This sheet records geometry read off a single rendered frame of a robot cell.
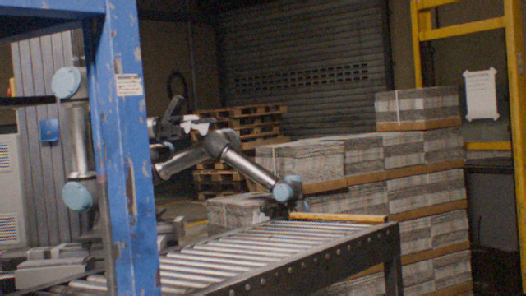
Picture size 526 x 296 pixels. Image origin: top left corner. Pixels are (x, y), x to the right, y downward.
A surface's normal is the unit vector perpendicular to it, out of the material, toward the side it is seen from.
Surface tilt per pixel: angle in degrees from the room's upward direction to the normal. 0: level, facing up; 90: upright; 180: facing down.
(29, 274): 90
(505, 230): 90
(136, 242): 90
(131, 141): 90
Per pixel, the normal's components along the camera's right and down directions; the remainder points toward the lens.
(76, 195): -0.45, 0.22
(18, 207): -0.04, 0.06
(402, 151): 0.53, 0.00
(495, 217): -0.83, 0.10
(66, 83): -0.47, -0.05
